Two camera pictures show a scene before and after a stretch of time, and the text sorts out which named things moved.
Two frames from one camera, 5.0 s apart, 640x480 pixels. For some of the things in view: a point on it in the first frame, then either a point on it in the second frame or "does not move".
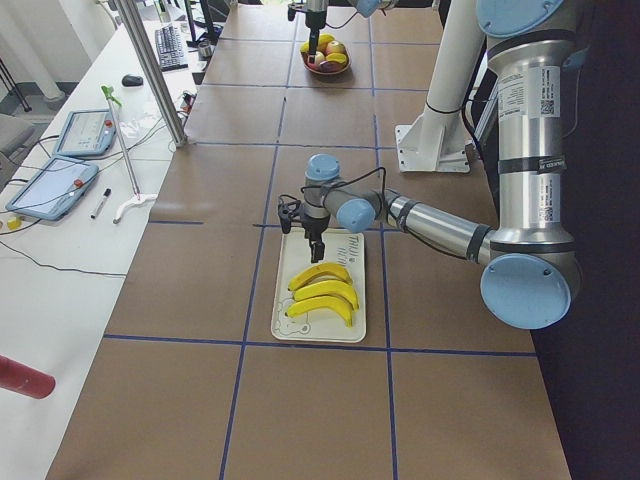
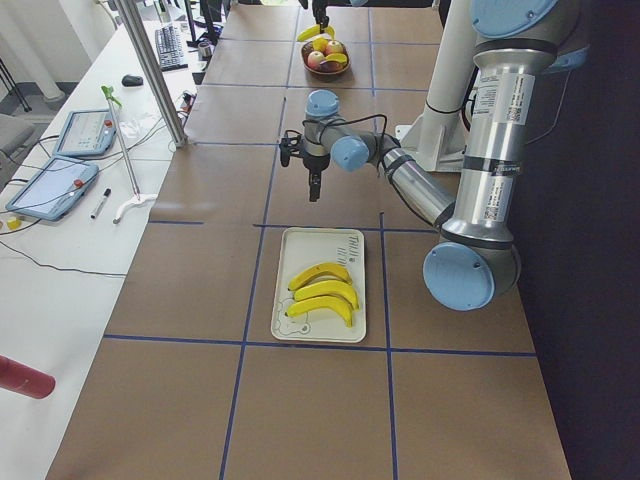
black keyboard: x=169 y=47 does not move
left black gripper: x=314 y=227 -> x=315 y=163
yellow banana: x=321 y=302 does not move
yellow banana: x=323 y=40 -> x=315 y=30
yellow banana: x=320 y=269 does not move
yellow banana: x=329 y=287 does not move
